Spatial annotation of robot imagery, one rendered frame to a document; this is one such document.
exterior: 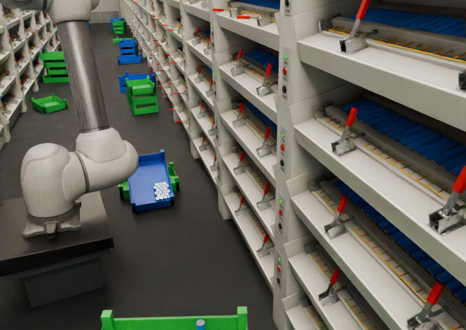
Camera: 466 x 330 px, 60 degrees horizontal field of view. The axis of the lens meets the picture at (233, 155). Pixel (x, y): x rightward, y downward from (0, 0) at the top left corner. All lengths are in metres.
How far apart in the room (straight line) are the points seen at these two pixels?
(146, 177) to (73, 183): 0.73
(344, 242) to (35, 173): 0.97
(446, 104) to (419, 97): 0.05
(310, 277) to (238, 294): 0.47
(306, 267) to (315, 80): 0.48
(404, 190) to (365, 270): 0.20
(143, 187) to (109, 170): 0.62
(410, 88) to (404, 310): 0.37
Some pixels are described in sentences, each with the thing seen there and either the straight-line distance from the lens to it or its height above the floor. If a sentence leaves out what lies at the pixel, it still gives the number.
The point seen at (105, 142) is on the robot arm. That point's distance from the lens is 1.46.
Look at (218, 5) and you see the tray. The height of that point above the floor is 0.93.
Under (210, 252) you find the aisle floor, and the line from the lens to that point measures 1.68.
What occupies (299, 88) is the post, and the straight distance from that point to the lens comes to 0.93.
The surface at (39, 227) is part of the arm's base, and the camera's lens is 1.50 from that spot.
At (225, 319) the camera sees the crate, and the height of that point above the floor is 0.37.
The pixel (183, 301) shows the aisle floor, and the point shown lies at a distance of 1.49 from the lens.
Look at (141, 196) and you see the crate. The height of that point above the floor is 0.04.
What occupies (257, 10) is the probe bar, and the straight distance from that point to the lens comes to 1.26.
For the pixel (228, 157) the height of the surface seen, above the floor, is 0.33.
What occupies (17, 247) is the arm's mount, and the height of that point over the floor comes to 0.26.
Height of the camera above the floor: 1.03
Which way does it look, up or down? 24 degrees down
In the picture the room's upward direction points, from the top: 1 degrees counter-clockwise
